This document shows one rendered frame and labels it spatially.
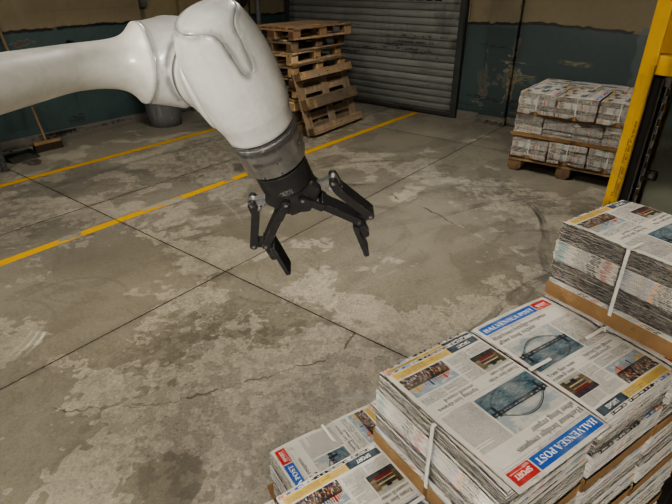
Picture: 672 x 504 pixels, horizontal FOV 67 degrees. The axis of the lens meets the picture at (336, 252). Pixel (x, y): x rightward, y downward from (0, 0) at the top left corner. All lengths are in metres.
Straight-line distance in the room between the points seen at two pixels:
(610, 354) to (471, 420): 0.44
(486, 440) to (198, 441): 1.68
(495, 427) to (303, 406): 1.61
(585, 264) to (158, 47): 1.14
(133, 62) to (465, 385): 0.89
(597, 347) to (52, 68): 1.25
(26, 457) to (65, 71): 2.25
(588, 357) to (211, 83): 1.08
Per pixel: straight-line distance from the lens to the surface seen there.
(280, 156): 0.65
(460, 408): 1.13
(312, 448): 1.64
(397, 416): 1.20
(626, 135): 1.95
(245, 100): 0.60
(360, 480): 1.29
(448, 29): 7.97
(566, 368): 1.31
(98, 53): 0.71
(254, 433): 2.51
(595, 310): 1.49
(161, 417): 2.68
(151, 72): 0.71
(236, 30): 0.59
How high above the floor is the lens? 1.85
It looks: 29 degrees down
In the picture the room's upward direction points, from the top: straight up
